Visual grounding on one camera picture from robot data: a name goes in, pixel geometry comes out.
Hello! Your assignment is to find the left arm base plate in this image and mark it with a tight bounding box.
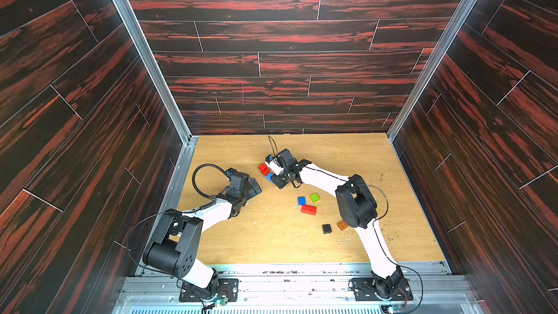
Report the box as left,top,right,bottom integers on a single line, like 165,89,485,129
179,278,239,305

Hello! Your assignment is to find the aluminium front rail frame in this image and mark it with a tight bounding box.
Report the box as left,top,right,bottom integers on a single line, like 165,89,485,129
113,262,487,313

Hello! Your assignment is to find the long red lego brick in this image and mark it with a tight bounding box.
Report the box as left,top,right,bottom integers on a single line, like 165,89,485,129
301,204,317,215

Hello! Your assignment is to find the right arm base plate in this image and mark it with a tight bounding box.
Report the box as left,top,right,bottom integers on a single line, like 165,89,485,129
348,278,414,302

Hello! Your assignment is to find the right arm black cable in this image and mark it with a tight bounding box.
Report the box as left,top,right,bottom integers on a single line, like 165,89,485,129
267,134,424,311

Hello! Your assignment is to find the small red lego brick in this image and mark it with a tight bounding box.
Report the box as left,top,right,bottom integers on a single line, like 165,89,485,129
258,164,270,176

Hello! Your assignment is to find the orange square lego brick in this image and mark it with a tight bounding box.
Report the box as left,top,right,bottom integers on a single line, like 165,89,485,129
337,220,349,231

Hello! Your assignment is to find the lime green square lego brick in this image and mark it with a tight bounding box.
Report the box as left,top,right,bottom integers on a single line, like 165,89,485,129
310,193,320,202

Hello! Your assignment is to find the aluminium corner post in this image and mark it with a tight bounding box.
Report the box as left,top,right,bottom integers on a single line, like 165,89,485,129
386,0,498,142
94,0,193,142

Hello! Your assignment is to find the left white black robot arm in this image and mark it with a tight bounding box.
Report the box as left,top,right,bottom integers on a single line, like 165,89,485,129
142,168,262,293

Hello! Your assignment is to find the left aluminium corner post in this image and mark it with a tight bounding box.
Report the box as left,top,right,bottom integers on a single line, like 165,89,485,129
94,0,193,142

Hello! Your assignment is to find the right aluminium corner post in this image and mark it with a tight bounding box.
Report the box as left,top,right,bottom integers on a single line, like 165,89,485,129
386,0,498,142

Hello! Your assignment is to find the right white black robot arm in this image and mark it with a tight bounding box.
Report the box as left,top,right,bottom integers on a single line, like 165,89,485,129
265,149,405,299

